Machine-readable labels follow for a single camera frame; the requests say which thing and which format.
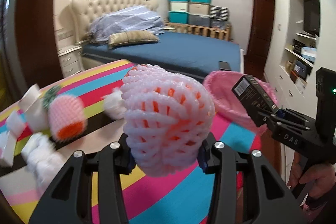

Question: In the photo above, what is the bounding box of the small black box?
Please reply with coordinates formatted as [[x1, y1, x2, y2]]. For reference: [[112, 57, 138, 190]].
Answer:
[[231, 75, 278, 113]]

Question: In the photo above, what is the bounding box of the white plastic bag bundle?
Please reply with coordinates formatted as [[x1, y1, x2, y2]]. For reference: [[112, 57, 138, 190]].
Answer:
[[21, 132, 66, 195]]

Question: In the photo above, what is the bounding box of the white tissue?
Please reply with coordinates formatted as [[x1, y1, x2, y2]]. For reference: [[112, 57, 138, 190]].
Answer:
[[103, 88, 126, 120]]

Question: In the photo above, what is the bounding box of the brown cardboard box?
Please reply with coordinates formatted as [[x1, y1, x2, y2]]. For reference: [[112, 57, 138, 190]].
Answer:
[[18, 84, 49, 132]]

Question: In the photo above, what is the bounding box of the white small carton box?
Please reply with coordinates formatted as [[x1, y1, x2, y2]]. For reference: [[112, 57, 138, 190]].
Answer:
[[0, 131, 17, 168]]

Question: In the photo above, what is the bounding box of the white foam block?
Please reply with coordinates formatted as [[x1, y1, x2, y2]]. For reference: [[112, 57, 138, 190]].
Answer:
[[6, 111, 26, 139]]

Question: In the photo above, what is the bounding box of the pink lined trash bin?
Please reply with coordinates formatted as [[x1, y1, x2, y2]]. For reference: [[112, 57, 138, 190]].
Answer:
[[202, 70, 279, 135]]

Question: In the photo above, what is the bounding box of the person right hand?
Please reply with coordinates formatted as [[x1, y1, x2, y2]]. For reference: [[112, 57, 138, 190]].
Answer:
[[287, 152, 335, 198]]

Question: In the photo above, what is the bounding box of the dark wooden door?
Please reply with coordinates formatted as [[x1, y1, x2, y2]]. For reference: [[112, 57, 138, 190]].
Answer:
[[244, 0, 275, 80]]

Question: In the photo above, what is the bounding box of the black phone on bed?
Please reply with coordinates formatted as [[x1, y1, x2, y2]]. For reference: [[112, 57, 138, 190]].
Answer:
[[219, 61, 231, 71]]

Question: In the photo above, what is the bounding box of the black television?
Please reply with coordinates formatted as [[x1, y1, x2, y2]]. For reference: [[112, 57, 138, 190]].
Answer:
[[303, 0, 320, 36]]

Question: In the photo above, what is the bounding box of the checkered bag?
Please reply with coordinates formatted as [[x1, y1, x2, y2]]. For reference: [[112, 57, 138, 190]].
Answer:
[[210, 6, 230, 21]]

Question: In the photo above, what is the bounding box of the teal storage bin lower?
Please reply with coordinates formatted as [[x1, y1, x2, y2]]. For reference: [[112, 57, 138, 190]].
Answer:
[[169, 11, 189, 24]]

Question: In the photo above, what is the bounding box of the white nightstand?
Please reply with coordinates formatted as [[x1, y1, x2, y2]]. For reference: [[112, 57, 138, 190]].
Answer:
[[58, 45, 84, 78]]

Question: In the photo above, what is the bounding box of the striped brown pillow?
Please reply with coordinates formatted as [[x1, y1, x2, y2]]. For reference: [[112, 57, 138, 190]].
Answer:
[[108, 31, 159, 48]]

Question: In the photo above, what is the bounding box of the blue striped duvet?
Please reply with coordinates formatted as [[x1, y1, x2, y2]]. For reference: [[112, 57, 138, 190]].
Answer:
[[88, 5, 165, 43]]

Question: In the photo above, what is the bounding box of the beige tufted headboard bed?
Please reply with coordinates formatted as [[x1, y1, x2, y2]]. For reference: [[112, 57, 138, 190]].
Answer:
[[69, 0, 243, 81]]

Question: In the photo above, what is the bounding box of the wooden crib rail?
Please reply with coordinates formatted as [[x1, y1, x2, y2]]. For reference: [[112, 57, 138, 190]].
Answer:
[[164, 22, 231, 41]]

